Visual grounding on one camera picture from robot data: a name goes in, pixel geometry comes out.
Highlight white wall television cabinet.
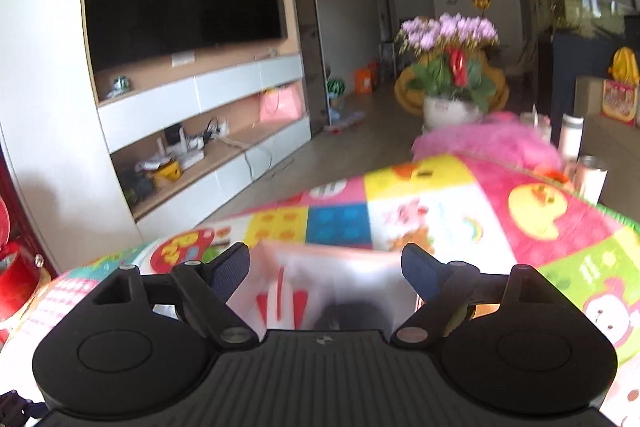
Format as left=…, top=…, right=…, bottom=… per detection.
left=0, top=0, right=321, bottom=258

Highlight yellow plush toy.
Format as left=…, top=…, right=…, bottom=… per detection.
left=607, top=47, right=640, bottom=84

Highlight yellow ornament stand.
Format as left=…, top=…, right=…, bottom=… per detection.
left=394, top=51, right=511, bottom=114

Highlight pink fluffy cloth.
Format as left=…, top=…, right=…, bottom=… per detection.
left=411, top=111, right=564, bottom=172

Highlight glass jar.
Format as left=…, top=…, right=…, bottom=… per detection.
left=519, top=106, right=552, bottom=142

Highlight colourful printed play mat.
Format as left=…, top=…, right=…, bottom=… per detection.
left=0, top=154, right=640, bottom=427

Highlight orange paper bag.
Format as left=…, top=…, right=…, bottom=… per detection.
left=354, top=63, right=379, bottom=96

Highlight steel cup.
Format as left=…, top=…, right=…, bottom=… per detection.
left=571, top=155, right=609, bottom=204

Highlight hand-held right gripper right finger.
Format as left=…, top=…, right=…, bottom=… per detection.
left=390, top=243, right=552, bottom=350

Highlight white router devices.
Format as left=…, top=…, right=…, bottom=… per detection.
left=164, top=123, right=232, bottom=168

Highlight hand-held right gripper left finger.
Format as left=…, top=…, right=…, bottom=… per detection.
left=92, top=242, right=260, bottom=350

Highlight toy skateboard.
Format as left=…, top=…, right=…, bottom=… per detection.
left=324, top=108, right=367, bottom=134

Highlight potted pink orchid plant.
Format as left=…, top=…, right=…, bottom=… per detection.
left=395, top=13, right=501, bottom=131

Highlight pink gift bag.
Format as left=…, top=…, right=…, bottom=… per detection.
left=259, top=83, right=306, bottom=126

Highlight red gift bag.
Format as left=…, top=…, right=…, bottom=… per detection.
left=601, top=79, right=639, bottom=124

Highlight red round trash can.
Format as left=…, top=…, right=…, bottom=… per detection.
left=0, top=197, right=45, bottom=324

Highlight white thermos bottle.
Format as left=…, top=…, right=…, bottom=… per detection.
left=557, top=113, right=585, bottom=164

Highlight dark fish tank cabinet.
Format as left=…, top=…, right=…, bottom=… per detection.
left=537, top=31, right=640, bottom=120

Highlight pink storage box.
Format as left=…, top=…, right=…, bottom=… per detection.
left=244, top=241, right=422, bottom=334

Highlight yellow black toy box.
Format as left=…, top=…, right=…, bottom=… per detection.
left=151, top=159, right=184, bottom=188

